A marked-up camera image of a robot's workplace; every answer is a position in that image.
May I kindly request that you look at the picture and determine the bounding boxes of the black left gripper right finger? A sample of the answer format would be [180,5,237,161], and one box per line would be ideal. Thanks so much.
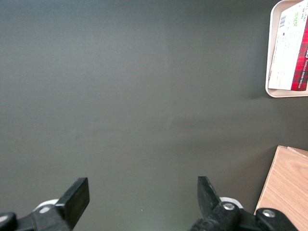
[190,176,299,231]

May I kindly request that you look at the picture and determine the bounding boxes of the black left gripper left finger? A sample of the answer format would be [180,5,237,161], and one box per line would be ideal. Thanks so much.
[0,177,90,231]

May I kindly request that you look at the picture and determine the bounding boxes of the cream plastic tray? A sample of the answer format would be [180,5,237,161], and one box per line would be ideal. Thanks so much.
[265,0,308,98]

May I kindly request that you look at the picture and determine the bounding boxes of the light wooden board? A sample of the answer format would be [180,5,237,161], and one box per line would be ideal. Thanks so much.
[254,145,308,231]

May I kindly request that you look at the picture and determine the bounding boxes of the red tartan shortbread box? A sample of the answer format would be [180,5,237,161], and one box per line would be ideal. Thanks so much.
[268,0,308,91]

